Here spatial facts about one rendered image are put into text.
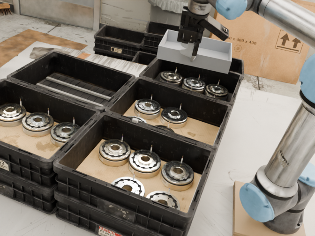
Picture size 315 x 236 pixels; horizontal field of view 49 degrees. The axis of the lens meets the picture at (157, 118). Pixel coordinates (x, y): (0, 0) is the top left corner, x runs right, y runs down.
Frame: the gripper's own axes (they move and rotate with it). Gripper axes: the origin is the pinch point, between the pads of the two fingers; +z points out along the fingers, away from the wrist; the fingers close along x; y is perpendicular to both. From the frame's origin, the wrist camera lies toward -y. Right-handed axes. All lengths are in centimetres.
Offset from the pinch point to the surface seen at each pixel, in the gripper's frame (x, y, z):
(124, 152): 38.2, 16.7, 11.5
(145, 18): -237, 51, 157
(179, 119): 14.4, 0.5, 19.0
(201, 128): 13.9, -8.5, 22.3
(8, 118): 33, 58, 13
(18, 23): -209, 194, 176
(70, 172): 55, 28, -1
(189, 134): 19.1, -3.9, 20.7
